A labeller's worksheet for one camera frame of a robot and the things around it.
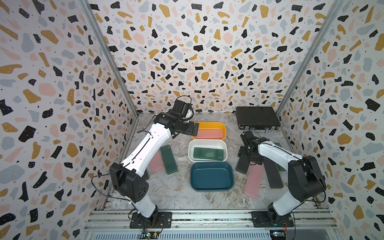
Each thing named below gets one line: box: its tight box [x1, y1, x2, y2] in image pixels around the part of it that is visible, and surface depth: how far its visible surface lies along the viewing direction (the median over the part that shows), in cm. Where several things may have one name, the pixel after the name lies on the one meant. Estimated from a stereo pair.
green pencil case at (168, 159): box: [160, 144, 178, 175], surface depth 96 cm
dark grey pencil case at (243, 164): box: [235, 156, 250, 175], surface depth 94 cm
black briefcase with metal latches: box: [235, 106, 281, 130], surface depth 123 cm
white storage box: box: [188, 139, 228, 162], surface depth 101 cm
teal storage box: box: [190, 161, 235, 192], surface depth 89 cm
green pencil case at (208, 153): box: [193, 147, 224, 161], surface depth 99 cm
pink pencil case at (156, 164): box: [149, 149, 164, 173], surface depth 94 cm
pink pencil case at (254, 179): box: [244, 163, 265, 199], surface depth 87 cm
